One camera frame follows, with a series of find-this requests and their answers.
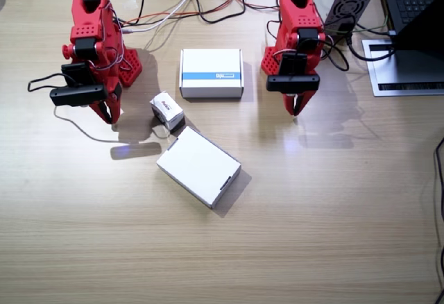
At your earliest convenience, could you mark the small white box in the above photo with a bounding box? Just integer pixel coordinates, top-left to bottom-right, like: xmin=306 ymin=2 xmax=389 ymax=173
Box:
xmin=149 ymin=90 xmax=185 ymax=132

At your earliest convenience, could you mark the white box with blue stripe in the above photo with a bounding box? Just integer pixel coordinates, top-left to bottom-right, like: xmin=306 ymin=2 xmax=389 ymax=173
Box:
xmin=178 ymin=48 xmax=245 ymax=99

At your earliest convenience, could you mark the plain white cardboard box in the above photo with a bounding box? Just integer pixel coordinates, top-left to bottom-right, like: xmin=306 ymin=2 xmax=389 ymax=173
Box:
xmin=155 ymin=126 xmax=242 ymax=210

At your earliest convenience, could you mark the black webcam cable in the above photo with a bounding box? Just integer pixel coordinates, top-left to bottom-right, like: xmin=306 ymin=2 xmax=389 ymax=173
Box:
xmin=321 ymin=35 xmax=350 ymax=72
xmin=27 ymin=73 xmax=76 ymax=93

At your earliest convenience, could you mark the black power cable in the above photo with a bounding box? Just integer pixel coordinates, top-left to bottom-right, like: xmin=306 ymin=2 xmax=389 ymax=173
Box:
xmin=341 ymin=22 xmax=396 ymax=62

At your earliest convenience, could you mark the green cable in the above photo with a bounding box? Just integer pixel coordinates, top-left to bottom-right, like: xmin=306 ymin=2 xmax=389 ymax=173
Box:
xmin=325 ymin=15 xmax=389 ymax=36

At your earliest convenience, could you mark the silver desk cable cover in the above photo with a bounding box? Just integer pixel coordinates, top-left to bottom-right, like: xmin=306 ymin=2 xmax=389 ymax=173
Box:
xmin=361 ymin=39 xmax=444 ymax=97

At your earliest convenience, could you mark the white cable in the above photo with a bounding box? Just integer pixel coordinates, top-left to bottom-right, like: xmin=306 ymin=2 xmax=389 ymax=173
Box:
xmin=123 ymin=0 xmax=207 ymax=35

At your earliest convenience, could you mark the long black cable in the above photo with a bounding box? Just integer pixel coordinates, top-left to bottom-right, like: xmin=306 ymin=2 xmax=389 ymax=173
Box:
xmin=137 ymin=0 xmax=249 ymax=29

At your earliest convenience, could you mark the black cable at table edge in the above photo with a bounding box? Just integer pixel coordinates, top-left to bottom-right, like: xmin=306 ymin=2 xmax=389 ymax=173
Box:
xmin=432 ymin=136 xmax=444 ymax=304

